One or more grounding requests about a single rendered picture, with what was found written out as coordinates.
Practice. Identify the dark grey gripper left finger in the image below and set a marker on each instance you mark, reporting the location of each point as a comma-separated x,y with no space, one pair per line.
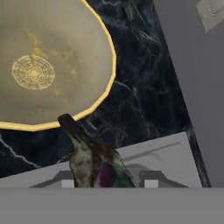
62,176

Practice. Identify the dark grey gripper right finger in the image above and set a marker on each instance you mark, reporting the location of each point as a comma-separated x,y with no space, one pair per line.
151,176

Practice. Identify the grey sink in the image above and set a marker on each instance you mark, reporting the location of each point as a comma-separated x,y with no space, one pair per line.
172,151

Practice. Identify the yellow rimmed tan bowl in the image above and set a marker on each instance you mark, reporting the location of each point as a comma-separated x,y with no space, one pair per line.
52,58

